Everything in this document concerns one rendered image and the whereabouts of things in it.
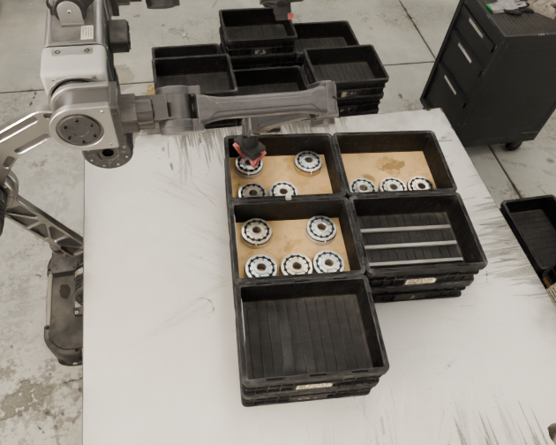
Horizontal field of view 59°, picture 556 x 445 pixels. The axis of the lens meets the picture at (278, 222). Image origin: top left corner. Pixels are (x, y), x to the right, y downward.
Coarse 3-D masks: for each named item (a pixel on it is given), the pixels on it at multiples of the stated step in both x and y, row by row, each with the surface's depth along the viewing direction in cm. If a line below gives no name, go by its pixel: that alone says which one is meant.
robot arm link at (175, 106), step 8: (152, 96) 106; (160, 96) 106; (168, 96) 108; (176, 96) 108; (184, 96) 109; (152, 104) 108; (160, 104) 107; (168, 104) 108; (176, 104) 108; (184, 104) 109; (160, 112) 107; (168, 112) 108; (176, 112) 108; (184, 112) 109; (192, 112) 112; (160, 120) 108
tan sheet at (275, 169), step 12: (264, 156) 188; (276, 156) 188; (288, 156) 189; (264, 168) 184; (276, 168) 185; (288, 168) 185; (324, 168) 187; (240, 180) 180; (252, 180) 180; (264, 180) 181; (276, 180) 181; (288, 180) 182; (300, 180) 182; (312, 180) 183; (324, 180) 183; (300, 192) 179; (312, 192) 179; (324, 192) 180
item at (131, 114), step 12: (120, 96) 105; (132, 96) 105; (144, 96) 107; (120, 108) 104; (132, 108) 104; (144, 108) 105; (120, 120) 103; (132, 120) 104; (144, 120) 106; (120, 132) 106; (120, 144) 109
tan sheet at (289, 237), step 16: (240, 224) 169; (272, 224) 170; (288, 224) 170; (304, 224) 171; (336, 224) 172; (240, 240) 165; (272, 240) 166; (288, 240) 167; (304, 240) 167; (336, 240) 168; (240, 256) 161; (272, 256) 162; (240, 272) 158
